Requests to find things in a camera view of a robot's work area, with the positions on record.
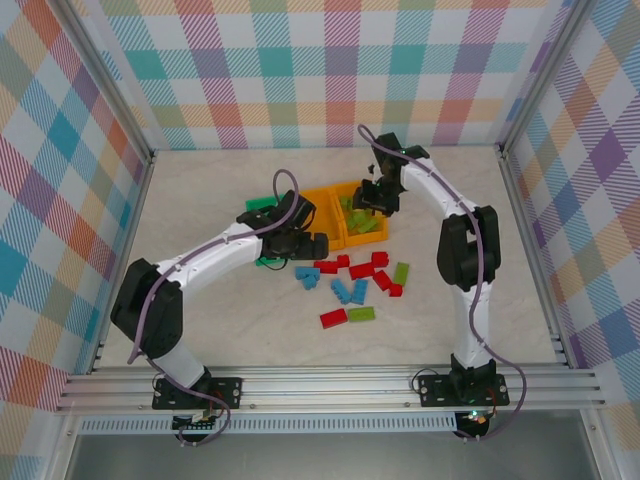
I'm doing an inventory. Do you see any aluminium mounting rail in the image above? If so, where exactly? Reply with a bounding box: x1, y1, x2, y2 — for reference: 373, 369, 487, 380
53, 363, 609, 416

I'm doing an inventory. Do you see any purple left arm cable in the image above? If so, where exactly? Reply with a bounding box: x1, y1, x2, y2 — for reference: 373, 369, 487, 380
127, 168, 302, 447

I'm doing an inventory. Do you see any orange plastic bin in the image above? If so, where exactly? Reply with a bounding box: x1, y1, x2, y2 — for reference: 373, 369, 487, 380
332, 180, 390, 249
298, 185, 346, 251

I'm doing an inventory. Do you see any slotted grey cable duct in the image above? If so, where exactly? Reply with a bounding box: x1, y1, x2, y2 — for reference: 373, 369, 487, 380
78, 417, 460, 435

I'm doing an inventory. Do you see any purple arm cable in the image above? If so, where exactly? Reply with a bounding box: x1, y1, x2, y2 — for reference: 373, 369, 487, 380
127, 168, 302, 447
357, 123, 530, 444

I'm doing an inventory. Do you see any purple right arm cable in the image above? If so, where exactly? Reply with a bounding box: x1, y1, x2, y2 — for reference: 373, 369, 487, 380
357, 123, 530, 444

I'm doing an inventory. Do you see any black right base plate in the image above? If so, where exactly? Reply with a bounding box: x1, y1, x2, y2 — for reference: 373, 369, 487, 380
418, 372, 510, 409

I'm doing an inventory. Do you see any aluminium frame post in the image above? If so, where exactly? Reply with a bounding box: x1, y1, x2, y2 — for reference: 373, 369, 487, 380
52, 0, 157, 166
498, 0, 600, 157

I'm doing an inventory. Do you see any aluminium side rail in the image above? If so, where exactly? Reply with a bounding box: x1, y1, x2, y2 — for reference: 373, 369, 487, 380
498, 144, 572, 370
88, 149, 157, 375

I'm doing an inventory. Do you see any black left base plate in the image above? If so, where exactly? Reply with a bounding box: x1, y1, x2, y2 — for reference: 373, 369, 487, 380
152, 375, 245, 412

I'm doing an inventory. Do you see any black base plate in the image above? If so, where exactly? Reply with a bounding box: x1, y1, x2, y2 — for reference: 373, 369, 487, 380
152, 375, 245, 412
418, 372, 510, 409

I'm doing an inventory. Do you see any green plastic bin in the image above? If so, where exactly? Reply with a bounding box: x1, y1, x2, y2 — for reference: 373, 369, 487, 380
245, 193, 301, 269

